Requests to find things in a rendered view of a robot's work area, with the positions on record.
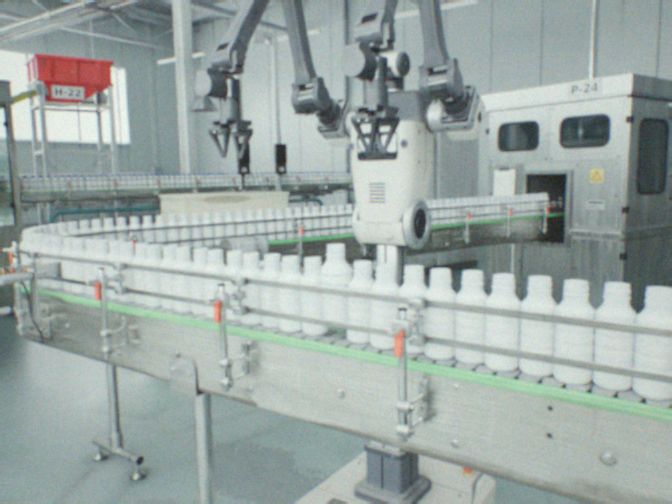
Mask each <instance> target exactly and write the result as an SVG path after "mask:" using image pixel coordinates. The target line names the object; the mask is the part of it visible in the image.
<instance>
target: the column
mask: <svg viewBox="0 0 672 504"><path fill-rule="evenodd" d="M172 2H173V21H174V40H175V59H176V78H177V97H178V116H179V135H180V154H181V173H182V174H185V178H186V177H187V175H186V174H190V177H192V174H195V177H196V178H197V174H198V154H197V134H196V113H195V112H193V111H190V110H191V108H192V107H193V106H194V104H195V93H194V72H193V52H192V31H191V11H190V0H172Z"/></svg>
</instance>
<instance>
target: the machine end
mask: <svg viewBox="0 0 672 504"><path fill-rule="evenodd" d="M481 99H482V100H483V102H484V104H485V111H484V112H490V114H489V129H486V134H487V135H489V162H488V197H489V198H490V196H493V173H494V168H500V167H510V168H513V167H516V193H515V195H524V194H543V193H548V199H559V198H566V201H562V202H563V204H557V205H556V207H559V206H565V209H558V210H556V212H565V235H563V236H555V237H548V238H541V239H533V240H526V241H524V243H520V244H517V245H516V280H515V295H516V296H517V298H518V299H519V300H520V301H523V300H524V299H525V298H526V297H527V296H528V289H527V288H528V287H529V286H528V285H529V284H528V283H529V281H528V280H529V277H530V276H547V277H551V282H552V284H551V285H552V286H551V289H552V291H551V297H552V298H553V300H554V301H555V302H556V303H557V305H559V304H560V303H561V302H562V301H563V292H564V290H563V289H564V285H565V282H564V281H565V280H571V279H575V280H585V281H588V286H589V288H588V289H589V290H588V293H589V296H588V302H589V304H590V305H591V306H592V307H593V308H594V309H596V310H597V309H598V308H599V307H600V306H601V305H602V304H603V302H604V297H603V295H604V294H605V293H604V292H605V291H604V289H605V288H604V287H605V283H607V282H621V283H627V284H630V290H631V291H630V292H631V294H630V295H629V296H630V297H631V299H630V306H631V307H632V309H633V310H634V311H635V312H636V313H637V314H640V313H641V312H642V311H643V310H644V308H645V301H644V300H646V296H645V295H646V293H645V292H647V287H652V286H658V287H668V288H672V80H668V79H662V78H657V77H651V76H646V75H640V74H635V73H630V74H623V75H616V76H610V77H603V78H596V79H590V80H583V81H576V82H569V83H563V84H556V85H549V86H543V87H536V88H529V89H522V90H516V91H509V92H502V93H496V94H489V95H482V96H481ZM500 273H504V274H510V243H504V244H496V245H489V246H487V279H486V290H484V291H485V293H486V294H487V295H488V296H490V295H491V294H492V285H493V283H492V282H493V281H492V280H493V274H500Z"/></svg>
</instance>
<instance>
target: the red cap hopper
mask: <svg viewBox="0 0 672 504"><path fill-rule="evenodd" d="M113 64H114V61H108V60H98V59H88V58H77V57H67V56H57V55H47V54H37V53H34V54H33V55H31V56H30V57H29V58H28V59H27V60H26V61H25V62H24V66H26V68H27V79H28V84H34V83H37V84H43V94H44V85H46V87H47V89H48V92H49V96H46V95H38V96H34V97H32V98H31V99H29V109H30V120H31V132H32V143H33V155H34V167H35V178H36V180H39V176H41V166H40V159H41V160H42V161H43V162H44V174H45V180H46V176H50V180H51V168H52V169H53V170H54V171H55V172H56V173H59V172H60V170H58V169H57V168H56V167H55V166H54V165H53V164H51V163H50V157H51V158H53V159H54V160H55V161H56V162H57V163H58V164H60V165H61V166H62V167H63V168H64V169H65V170H66V171H68V172H69V173H70V172H71V171H72V170H71V169H70V168H69V167H68V166H66V165H65V164H64V163H63V162H62V161H61V160H60V159H58V158H57V157H56V156H55V155H96V156H95V157H94V158H93V159H92V160H91V161H90V162H89V163H88V164H87V165H86V167H85V168H84V169H83V170H82V172H83V173H85V172H86V171H87V170H88V169H89V168H90V167H91V165H92V164H93V163H94V162H95V161H96V160H97V159H98V158H99V166H98V167H97V168H96V169H95V171H96V172H98V171H99V170H100V175H102V179H104V175H106V170H105V164H106V163H107V162H108V161H109V160H110V159H111V157H112V168H113V175H114V178H115V179H116V178H117V177H116V175H119V165H118V151H117V136H116V121H115V106H114V91H113V87H114V86H115V84H113V83H112V73H111V65H113ZM105 90H107V95H108V105H101V99H100V92H103V91H105ZM93 95H94V97H95V104H79V102H81V101H83V100H85V99H87V98H89V97H91V96H93ZM35 98H36V100H37V101H38V103H37V104H35ZM45 106H47V107H45ZM48 107H66V108H48ZM69 107H85V108H95V110H88V109H68V108H69ZM36 110H37V111H39V114H40V126H41V138H42V150H40V151H39V142H38V131H37V119H36ZM108 110H109V124H110V138H111V150H104V142H103V127H102V112H105V111H108ZM46 111H59V112H80V113H96V125H97V139H98V150H49V144H48V132H47V120H46ZM42 155H43V156H42ZM104 155H108V156H107V157H106V158H105V156H104ZM50 167H51V168H50ZM47 210H48V222H49V219H50V217H51V215H52V214H53V213H54V206H53V204H47ZM38 213H39V225H40V226H42V225H45V213H44V205H38Z"/></svg>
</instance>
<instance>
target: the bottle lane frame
mask: <svg viewBox="0 0 672 504"><path fill-rule="evenodd" d="M38 291H39V302H40V303H45V304H48V305H49V315H50V316H54V317H56V318H55V319H51V320H50V326H51V338H47V337H44V343H43V344H42V343H41V344H42V345H45V346H48V347H52V348H55V349H59V350H62V351H65V352H69V353H72V354H76V355H79V356H83V357H86V358H89V359H93V360H96V361H100V362H103V363H107V364H110V365H114V366H117V367H120V368H124V369H127V370H131V371H134V372H138V373H141V374H144V375H148V376H151V377H155V378H158V379H162V380H165V381H168V382H170V373H169V361H170V359H171V357H172V356H177V357H180V358H184V359H188V360H192V361H193V363H194V364H195V366H196V368H197V386H198V390H199V391H203V392H206V393H210V394H213V395H216V396H220V397H223V398H227V399H230V400H234V401H237V402H240V403H244V404H247V405H251V406H254V407H258V408H261V409H264V410H268V411H271V412H275V413H278V414H282V415H285V416H289V417H292V418H295V419H299V420H302V421H306V422H309V423H313V424H316V425H319V426H323V427H326V428H330V429H333V430H337V431H340V432H343V433H347V434H350V435H354V436H357V437H361V438H364V439H367V440H371V441H374V442H378V443H381V444H385V445H388V446H391V447H395V448H398V449H402V450H405V451H409V452H412V453H415V454H419V455H422V456H426V457H429V458H433V459H436V460H439V461H443V462H446V463H450V464H453V465H457V466H460V467H463V468H467V469H470V470H474V471H477V472H481V473H484V474H488V475H491V476H494V477H498V478H501V479H505V480H508V481H512V482H515V483H518V484H522V485H525V486H529V487H532V488H536V489H539V490H542V491H546V492H549V493H553V494H556V495H560V496H563V497H566V498H570V499H573V500H577V501H580V502H584V503H587V504H672V406H671V407H670V408H664V407H658V406H653V405H648V404H646V402H644V400H643V401H641V402H640V403H637V402H632V401H627V400H621V399H618V397H617V396H616V395H615V396H614V397H606V396H600V395H595V394H592V393H591V391H590V390H589V391H587V392H585V393H584V392H579V391H574V390H568V389H566V386H565V385H564V386H563V387H561V388H558V387H553V386H547V385H543V384H542V382H541V381H540V382H538V383H531V382H526V381H521V380H519V376H518V377H516V378H514V379H510V378H505V377H500V376H497V375H496V373H497V372H496V373H494V374H492V375H489V374H484V373H479V372H475V369H473V370H471V371H468V370H463V369H457V368H455V365H454V366H452V367H447V366H441V365H436V364H435V362H433V363H426V362H420V361H417V359H414V360H410V359H407V399H408V400H414V399H415V398H416V397H418V396H419V395H420V394H419V393H418V379H419V378H422V379H427V380H428V395H427V396H426V395H424V397H423V398H422V399H421V400H420V401H422V402H426V403H428V418H427V419H426V418H424V419H423V421H422V422H421V423H420V424H418V425H417V426H416V427H415V428H414V429H415V434H414V435H412V437H411V438H407V442H405V443H401V442H399V439H398V435H397V432H396V429H397V425H398V411H397V409H396V405H397V401H398V357H396V356H389V355H383V354H382V353H381V352H380V353H373V352H367V351H365V349H363V350H357V349H351V348H349V346H347V347H341V346H336V345H334V344H325V343H320V342H319V341H315V342H314V341H309V340H305V339H304V338H302V339H299V338H293V337H291V336H283V335H277V333H275V334H272V333H267V332H264V331H256V330H252V328H251V329H246V328H240V326H238V327H235V326H230V325H228V324H227V342H228V358H232V359H233V358H236V357H238V356H240V355H242V354H241V341H243V342H247V345H248V355H245V356H244V357H243V358H242V359H240V360H237V361H235V362H234V364H233V367H232V378H234V377H236V376H239V375H241V374H242V360H245V361H248V370H249V373H248V374H245V375H244V376H243V377H242V378H240V379H238V380H235V381H234V385H233V387H232V388H230V391H229V392H223V391H222V386H221V385H220V379H221V377H222V371H221V367H220V366H219V360H220V358H221V349H220V328H219V323H216V322H209V321H206V320H198V319H195V318H187V317H185V316H177V315H175V314H173V315H171V314H166V313H165V312H164V313H161V312H156V311H150V310H146V309H140V308H138V307H136V308H134V307H129V306H124V305H120V304H113V303H108V302H107V312H108V326H109V330H112V331H113V330H117V329H120V328H122V321H121V317H122V316H123V317H126V322H127V328H124V329H123V330H122V331H120V332H116V333H113V337H112V346H113V347H114V346H117V345H121V344H122V343H123V337H122V332H125V333H127V337H128V344H125V345H124V346H123V347H120V348H117V349H114V353H113V354H112V355H111V358H107V359H105V358H104V354H103V353H102V351H101V350H102V347H103V338H102V337H101V336H100V333H101V331H102V319H101V305H100V301H97V300H92V299H89V298H82V297H76V296H71V295H67V294H60V293H55V292H50V291H44V290H39V289H38Z"/></svg>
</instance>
